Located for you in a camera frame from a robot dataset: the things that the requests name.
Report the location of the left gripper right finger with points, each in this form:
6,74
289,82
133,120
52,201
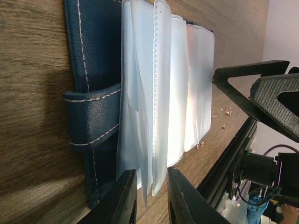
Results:
185,203

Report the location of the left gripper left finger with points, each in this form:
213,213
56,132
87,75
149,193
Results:
119,205

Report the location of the blue card holder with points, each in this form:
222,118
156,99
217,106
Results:
143,92

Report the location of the black aluminium front rail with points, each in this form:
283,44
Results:
225,173

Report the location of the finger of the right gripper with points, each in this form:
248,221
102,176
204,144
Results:
264,69

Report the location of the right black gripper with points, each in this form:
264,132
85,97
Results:
278,97

